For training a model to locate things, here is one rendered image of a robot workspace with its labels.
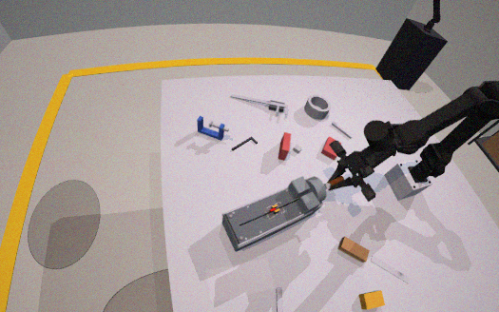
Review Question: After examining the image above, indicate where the yellow-orange block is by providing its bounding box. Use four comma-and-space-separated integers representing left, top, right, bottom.
358, 290, 385, 310

